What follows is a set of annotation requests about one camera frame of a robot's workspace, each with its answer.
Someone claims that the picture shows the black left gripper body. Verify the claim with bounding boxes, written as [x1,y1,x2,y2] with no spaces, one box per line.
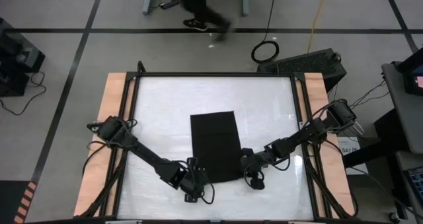
[180,165,211,196]

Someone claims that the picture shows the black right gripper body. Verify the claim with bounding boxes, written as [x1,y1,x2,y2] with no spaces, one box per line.
[241,152,270,177]

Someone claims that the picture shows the black towel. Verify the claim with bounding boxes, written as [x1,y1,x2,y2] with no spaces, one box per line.
[190,110,247,184]

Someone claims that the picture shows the light wooden side board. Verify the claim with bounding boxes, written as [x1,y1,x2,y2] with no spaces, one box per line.
[295,72,356,217]
[74,72,137,217]

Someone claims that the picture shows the white label sheet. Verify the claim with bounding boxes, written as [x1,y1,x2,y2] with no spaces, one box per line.
[336,136,368,175]

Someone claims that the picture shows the black computer tower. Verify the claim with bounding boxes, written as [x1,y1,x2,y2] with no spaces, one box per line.
[256,48,348,93]

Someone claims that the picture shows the black desk base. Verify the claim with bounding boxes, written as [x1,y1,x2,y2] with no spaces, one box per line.
[342,108,412,169]

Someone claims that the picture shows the grey side table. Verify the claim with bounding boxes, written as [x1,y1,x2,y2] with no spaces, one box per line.
[395,150,423,215]
[381,61,423,155]

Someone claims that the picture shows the grey desk leg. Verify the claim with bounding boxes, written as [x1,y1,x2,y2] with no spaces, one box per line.
[142,0,159,16]
[241,0,254,17]

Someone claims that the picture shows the person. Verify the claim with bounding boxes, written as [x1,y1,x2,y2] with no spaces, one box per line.
[180,0,233,42]

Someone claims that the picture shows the black power strip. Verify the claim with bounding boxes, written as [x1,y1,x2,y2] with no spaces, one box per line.
[160,0,182,11]

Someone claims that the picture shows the dark keyboard device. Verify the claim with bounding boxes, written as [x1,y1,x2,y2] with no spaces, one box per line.
[405,166,423,202]

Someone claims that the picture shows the black orange striped floor mat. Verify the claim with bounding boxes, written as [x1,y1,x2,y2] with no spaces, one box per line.
[0,180,38,224]

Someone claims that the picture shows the black monitor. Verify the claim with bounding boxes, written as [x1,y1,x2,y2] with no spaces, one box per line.
[396,47,423,96]

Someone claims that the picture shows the black equipment box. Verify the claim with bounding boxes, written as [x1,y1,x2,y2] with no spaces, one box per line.
[0,17,46,98]

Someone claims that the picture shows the black metal table frame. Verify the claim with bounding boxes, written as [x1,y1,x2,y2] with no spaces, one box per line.
[79,61,360,223]

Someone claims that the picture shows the black coiled cable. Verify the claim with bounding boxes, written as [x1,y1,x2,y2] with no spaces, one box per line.
[250,0,281,65]

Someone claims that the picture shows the thin black cable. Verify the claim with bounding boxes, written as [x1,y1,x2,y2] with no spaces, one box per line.
[346,80,391,110]

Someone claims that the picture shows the yellow cable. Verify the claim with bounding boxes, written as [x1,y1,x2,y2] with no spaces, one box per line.
[307,0,332,55]

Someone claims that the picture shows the black floor cable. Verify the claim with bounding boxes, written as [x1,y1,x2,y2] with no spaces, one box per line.
[0,71,48,116]

